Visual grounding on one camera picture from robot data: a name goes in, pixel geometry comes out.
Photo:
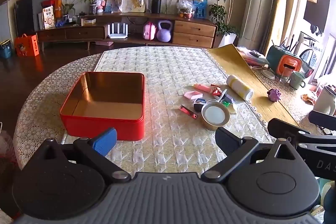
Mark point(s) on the teal orange utensil holder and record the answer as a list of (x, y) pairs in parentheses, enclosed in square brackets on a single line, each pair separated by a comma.
[(286, 64)]

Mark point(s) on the yellow table mat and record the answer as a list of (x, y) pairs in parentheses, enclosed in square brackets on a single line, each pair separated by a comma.
[(262, 108)]

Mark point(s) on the green mug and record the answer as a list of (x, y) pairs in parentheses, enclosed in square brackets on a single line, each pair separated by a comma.
[(297, 80)]

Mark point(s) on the purple spiky toy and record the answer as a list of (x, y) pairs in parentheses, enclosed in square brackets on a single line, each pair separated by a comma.
[(274, 95)]

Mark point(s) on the blue toy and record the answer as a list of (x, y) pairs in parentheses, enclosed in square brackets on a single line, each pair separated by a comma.
[(61, 23)]

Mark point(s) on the purple kettlebell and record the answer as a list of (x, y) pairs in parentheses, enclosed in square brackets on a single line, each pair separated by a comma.
[(164, 32)]

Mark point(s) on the black remote control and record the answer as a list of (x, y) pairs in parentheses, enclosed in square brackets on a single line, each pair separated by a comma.
[(254, 53)]

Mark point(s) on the red orange box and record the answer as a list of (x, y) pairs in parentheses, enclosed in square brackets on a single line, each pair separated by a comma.
[(56, 4)]

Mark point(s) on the blue picture box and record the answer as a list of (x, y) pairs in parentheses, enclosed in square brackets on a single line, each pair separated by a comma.
[(200, 9)]

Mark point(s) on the round gold tin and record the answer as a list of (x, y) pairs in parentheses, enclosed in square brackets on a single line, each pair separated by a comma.
[(215, 115)]

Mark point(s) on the white snack bag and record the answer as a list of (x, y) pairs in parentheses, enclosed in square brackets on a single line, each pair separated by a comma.
[(48, 18)]

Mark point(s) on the white jug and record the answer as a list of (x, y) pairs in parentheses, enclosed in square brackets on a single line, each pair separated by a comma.
[(326, 100)]

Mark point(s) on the white yellow bottle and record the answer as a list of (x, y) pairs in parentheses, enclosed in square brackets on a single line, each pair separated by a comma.
[(240, 87)]

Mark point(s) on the pink ribbed comb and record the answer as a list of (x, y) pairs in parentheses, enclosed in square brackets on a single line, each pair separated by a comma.
[(193, 95)]

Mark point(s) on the pink flat box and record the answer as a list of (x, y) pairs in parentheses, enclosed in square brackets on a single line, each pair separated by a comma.
[(104, 43)]

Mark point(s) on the small potted plant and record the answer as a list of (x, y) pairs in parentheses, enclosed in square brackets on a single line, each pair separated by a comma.
[(67, 7)]

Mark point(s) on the red snack packet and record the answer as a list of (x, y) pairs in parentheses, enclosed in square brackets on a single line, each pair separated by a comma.
[(216, 91)]

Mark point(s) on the pink highlighter pen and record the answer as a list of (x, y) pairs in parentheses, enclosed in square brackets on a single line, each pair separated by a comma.
[(203, 87)]

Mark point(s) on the cream small box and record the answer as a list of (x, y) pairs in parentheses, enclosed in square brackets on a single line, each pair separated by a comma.
[(88, 21)]

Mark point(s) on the orange gift bag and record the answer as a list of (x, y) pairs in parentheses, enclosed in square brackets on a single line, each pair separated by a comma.
[(26, 46)]

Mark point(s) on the red tin box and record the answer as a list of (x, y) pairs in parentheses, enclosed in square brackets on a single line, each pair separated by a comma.
[(78, 127)]

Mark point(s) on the green clip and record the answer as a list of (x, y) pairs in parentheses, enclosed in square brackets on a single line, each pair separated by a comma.
[(226, 102)]

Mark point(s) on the teal bucket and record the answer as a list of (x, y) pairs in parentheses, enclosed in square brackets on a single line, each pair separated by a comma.
[(5, 49)]

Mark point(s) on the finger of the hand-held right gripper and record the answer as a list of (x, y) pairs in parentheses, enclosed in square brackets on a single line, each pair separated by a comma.
[(283, 128), (324, 120)]

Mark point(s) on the clear glass cup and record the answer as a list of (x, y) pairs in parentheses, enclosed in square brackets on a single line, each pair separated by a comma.
[(284, 79)]

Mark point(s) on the wooden TV cabinet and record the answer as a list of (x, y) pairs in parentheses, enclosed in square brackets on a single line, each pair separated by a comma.
[(194, 29)]

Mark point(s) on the pink flat tray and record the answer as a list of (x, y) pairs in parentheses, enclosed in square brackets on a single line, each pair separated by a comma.
[(246, 58)]

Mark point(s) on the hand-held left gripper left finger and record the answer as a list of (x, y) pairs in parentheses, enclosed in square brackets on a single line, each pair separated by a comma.
[(106, 140)]

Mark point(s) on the pink toy case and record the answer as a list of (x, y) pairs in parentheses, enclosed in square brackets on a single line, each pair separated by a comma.
[(149, 32)]

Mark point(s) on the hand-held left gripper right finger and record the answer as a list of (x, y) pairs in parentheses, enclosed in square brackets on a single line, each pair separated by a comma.
[(223, 138)]

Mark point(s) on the white sunglasses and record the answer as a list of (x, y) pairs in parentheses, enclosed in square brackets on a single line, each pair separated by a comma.
[(223, 95)]

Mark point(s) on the quilted beige table mat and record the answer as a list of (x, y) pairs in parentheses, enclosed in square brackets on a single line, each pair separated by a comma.
[(170, 69)]

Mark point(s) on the white round coaster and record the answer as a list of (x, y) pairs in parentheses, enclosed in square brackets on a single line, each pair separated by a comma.
[(267, 74)]

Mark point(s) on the orange wrappers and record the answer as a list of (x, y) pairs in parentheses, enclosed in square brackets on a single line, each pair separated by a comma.
[(308, 98)]

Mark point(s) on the plastic bag of fruit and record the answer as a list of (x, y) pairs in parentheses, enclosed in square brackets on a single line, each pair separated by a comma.
[(185, 8)]

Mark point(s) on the dark teapot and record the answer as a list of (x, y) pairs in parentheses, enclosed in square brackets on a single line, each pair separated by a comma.
[(82, 14)]

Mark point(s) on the black cabinet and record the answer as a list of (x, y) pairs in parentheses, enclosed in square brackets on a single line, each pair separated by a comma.
[(25, 16)]

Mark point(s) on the black speaker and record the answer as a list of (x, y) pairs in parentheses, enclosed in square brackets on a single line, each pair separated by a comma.
[(156, 5)]

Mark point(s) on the white router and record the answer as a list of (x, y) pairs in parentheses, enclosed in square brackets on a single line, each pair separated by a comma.
[(118, 32)]

